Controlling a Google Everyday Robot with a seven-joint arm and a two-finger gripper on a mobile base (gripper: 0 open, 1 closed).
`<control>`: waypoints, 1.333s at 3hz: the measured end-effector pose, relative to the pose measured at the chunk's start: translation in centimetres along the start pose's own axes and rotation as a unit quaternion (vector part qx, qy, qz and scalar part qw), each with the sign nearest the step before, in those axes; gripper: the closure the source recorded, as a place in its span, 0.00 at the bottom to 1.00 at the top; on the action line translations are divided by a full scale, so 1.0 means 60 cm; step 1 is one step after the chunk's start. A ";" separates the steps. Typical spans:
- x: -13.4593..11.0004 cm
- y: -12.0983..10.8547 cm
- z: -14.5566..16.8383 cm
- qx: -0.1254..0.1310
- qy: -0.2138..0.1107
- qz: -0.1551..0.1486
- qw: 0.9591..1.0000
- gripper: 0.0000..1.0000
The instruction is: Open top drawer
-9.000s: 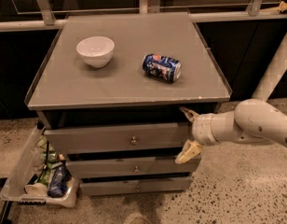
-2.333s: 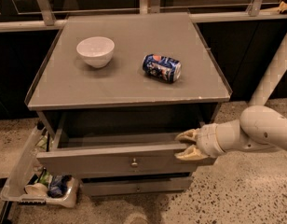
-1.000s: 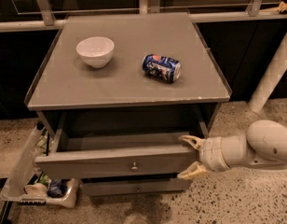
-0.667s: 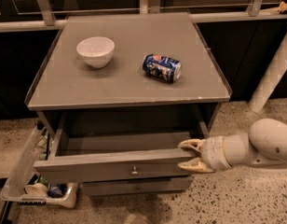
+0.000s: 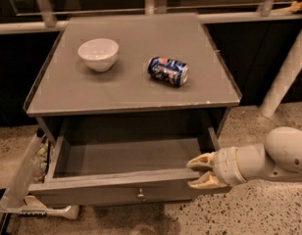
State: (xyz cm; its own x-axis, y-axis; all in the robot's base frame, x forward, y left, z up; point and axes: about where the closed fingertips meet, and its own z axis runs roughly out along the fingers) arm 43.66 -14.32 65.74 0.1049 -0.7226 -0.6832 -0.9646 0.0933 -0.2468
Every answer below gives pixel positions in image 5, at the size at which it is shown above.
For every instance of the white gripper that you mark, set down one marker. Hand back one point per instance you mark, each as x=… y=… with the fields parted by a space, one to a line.
x=226 y=165

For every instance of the grey top drawer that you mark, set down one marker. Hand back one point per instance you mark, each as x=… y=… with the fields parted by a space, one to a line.
x=95 y=167

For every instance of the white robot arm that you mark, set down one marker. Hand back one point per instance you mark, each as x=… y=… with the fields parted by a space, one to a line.
x=278 y=158

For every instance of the grey drawer cabinet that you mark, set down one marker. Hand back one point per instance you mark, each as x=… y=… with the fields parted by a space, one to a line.
x=67 y=87

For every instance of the blue soda can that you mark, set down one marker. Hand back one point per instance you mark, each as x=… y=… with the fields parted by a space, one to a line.
x=172 y=71

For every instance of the white ceramic bowl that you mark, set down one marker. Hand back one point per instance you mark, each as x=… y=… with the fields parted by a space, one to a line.
x=99 y=54

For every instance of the green snack bag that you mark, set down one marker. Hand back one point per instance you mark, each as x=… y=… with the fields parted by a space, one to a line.
x=44 y=154

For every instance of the clear plastic bin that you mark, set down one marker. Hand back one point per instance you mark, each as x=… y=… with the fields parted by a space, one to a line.
x=17 y=199

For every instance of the metal railing frame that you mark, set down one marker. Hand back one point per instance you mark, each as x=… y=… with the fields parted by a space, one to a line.
x=31 y=16

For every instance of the tan object on rail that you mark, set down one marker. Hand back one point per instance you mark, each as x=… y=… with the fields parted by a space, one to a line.
x=294 y=8

